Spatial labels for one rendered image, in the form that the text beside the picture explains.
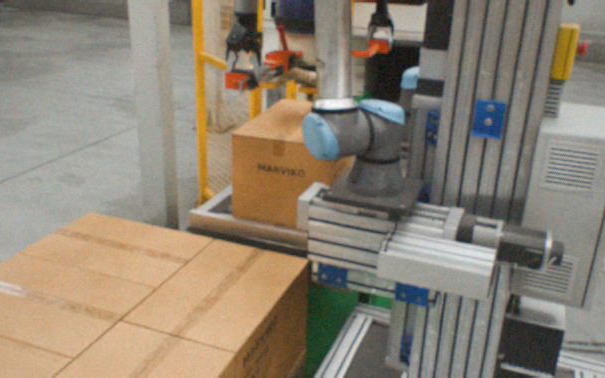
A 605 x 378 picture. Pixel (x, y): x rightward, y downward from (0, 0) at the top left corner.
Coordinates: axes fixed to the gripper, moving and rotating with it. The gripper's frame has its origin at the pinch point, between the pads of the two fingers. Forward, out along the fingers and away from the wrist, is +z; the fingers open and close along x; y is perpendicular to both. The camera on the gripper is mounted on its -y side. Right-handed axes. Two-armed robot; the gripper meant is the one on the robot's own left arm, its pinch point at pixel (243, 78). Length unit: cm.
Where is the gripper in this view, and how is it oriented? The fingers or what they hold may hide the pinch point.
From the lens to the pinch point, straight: 192.6
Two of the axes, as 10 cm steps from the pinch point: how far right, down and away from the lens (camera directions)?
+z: -0.4, 9.2, 3.8
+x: -9.5, -1.5, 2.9
